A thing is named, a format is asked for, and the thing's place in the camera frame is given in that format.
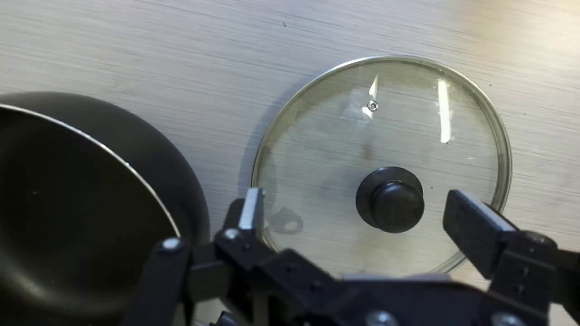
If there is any black pot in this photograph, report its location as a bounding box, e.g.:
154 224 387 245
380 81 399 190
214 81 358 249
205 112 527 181
0 91 211 326

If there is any glass lid with black knob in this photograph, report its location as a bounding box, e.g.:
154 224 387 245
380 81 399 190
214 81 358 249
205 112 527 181
251 55 513 278

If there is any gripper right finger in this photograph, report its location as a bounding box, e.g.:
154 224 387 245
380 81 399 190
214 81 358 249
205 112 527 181
443 189 580 326

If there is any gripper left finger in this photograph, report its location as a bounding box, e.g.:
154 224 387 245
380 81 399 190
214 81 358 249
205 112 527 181
121 187 363 326

